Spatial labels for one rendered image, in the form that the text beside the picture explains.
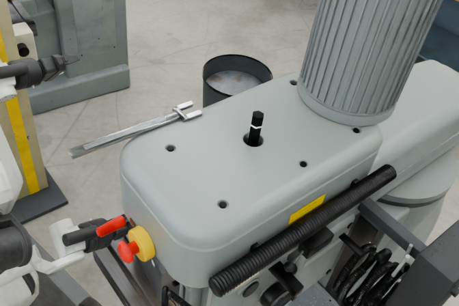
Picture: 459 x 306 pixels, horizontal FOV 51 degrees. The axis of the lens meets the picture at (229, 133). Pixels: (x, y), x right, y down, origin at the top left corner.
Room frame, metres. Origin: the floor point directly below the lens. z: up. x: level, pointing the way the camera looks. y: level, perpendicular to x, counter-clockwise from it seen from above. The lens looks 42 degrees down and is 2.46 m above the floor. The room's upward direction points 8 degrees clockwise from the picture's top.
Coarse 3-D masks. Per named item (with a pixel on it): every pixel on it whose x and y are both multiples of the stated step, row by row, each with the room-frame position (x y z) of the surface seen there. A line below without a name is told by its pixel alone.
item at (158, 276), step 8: (144, 264) 0.87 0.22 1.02; (152, 264) 0.82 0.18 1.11; (160, 264) 0.80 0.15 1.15; (152, 272) 0.82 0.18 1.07; (160, 272) 0.77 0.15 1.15; (152, 280) 0.82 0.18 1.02; (160, 280) 0.77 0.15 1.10; (168, 280) 0.78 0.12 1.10; (160, 288) 0.77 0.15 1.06; (176, 288) 0.80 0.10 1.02; (160, 296) 0.77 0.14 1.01
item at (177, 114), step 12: (180, 108) 0.67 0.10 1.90; (156, 120) 0.63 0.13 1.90; (168, 120) 0.63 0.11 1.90; (120, 132) 0.58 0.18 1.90; (132, 132) 0.59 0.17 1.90; (144, 132) 0.60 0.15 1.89; (84, 144) 0.54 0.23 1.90; (96, 144) 0.55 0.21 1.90; (108, 144) 0.55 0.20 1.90; (72, 156) 0.51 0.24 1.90
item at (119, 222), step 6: (120, 216) 0.55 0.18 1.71; (108, 222) 0.53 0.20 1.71; (114, 222) 0.53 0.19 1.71; (120, 222) 0.54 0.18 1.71; (96, 228) 0.52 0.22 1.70; (102, 228) 0.52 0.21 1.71; (108, 228) 0.52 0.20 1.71; (114, 228) 0.52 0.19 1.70; (120, 228) 0.53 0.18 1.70; (102, 234) 0.51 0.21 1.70
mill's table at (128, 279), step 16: (112, 240) 0.98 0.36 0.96; (128, 240) 0.99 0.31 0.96; (96, 256) 0.92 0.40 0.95; (112, 256) 0.92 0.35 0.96; (112, 272) 0.86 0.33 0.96; (128, 272) 0.87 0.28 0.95; (144, 272) 0.87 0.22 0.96; (128, 288) 0.80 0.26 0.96; (144, 288) 0.81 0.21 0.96; (128, 304) 0.76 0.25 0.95; (144, 304) 0.76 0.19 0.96; (160, 304) 0.77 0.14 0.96; (176, 304) 0.77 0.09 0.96
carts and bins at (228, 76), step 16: (208, 64) 2.70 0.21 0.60; (224, 64) 2.80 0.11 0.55; (240, 64) 2.83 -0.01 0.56; (256, 64) 2.80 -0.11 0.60; (208, 80) 2.66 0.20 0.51; (224, 80) 2.68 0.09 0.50; (240, 80) 2.71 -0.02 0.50; (256, 80) 2.74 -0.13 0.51; (208, 96) 2.46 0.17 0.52; (224, 96) 2.38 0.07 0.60
